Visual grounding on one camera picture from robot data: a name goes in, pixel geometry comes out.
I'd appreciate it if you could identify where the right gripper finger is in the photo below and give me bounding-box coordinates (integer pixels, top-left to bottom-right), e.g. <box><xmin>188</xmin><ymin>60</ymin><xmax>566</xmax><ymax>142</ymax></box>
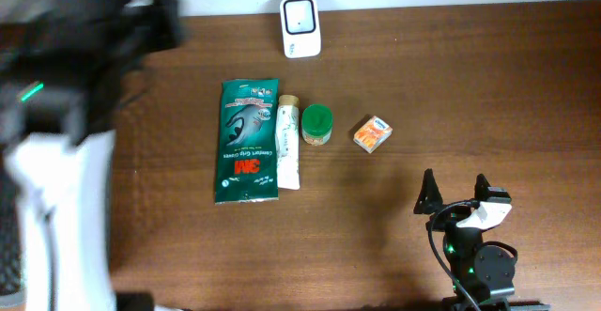
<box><xmin>474</xmin><ymin>174</ymin><xmax>490</xmax><ymax>201</ymax></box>
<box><xmin>413</xmin><ymin>168</ymin><xmax>443</xmax><ymax>215</ymax></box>

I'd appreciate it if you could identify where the orange small box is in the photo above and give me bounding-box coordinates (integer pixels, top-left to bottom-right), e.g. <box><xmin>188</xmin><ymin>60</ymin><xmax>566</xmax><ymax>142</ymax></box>
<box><xmin>353</xmin><ymin>116</ymin><xmax>393</xmax><ymax>153</ymax></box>

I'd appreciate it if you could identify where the green lid jar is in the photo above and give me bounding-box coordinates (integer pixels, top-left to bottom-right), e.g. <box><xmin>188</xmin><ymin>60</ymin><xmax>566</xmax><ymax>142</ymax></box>
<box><xmin>301</xmin><ymin>104</ymin><xmax>333</xmax><ymax>146</ymax></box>

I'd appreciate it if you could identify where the white cream tube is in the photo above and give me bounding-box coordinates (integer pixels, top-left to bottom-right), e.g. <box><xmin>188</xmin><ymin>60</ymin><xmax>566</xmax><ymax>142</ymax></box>
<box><xmin>275</xmin><ymin>95</ymin><xmax>301</xmax><ymax>190</ymax></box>

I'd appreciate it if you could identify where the green 3M gloves packet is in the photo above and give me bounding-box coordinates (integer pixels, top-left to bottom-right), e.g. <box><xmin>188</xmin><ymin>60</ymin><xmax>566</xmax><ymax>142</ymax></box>
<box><xmin>215</xmin><ymin>79</ymin><xmax>279</xmax><ymax>205</ymax></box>

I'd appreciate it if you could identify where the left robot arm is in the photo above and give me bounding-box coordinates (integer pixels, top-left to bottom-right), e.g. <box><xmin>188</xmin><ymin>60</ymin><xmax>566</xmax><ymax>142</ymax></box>
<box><xmin>1</xmin><ymin>0</ymin><xmax>183</xmax><ymax>311</ymax></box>

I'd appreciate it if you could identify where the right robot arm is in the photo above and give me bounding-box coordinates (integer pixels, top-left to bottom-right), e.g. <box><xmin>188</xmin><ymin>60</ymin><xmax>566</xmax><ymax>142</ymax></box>
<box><xmin>413</xmin><ymin>168</ymin><xmax>551</xmax><ymax>311</ymax></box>

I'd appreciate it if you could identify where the white barcode scanner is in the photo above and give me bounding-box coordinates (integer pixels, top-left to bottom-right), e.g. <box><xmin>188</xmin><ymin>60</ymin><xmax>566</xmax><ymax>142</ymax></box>
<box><xmin>279</xmin><ymin>0</ymin><xmax>322</xmax><ymax>59</ymax></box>

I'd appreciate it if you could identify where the grey plastic basket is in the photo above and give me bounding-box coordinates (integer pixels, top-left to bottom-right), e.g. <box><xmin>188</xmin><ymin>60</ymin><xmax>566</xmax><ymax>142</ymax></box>
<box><xmin>1</xmin><ymin>167</ymin><xmax>24</xmax><ymax>308</ymax></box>

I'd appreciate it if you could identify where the right black cable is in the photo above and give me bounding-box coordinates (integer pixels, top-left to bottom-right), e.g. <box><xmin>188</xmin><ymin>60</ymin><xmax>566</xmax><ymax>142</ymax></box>
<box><xmin>425</xmin><ymin>199</ymin><xmax>483</xmax><ymax>311</ymax></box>

